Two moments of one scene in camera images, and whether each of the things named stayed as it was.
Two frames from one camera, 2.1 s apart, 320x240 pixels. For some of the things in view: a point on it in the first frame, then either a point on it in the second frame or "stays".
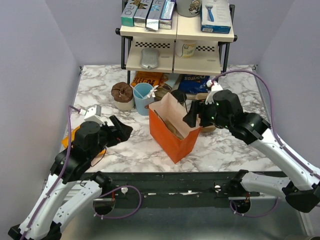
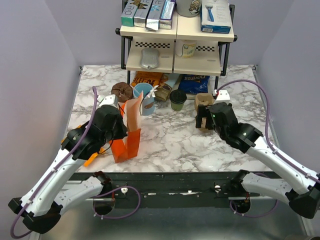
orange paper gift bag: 175,137 -> 127,148
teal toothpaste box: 128,14 stays
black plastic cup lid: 180,95 stays
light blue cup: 141,91 stays
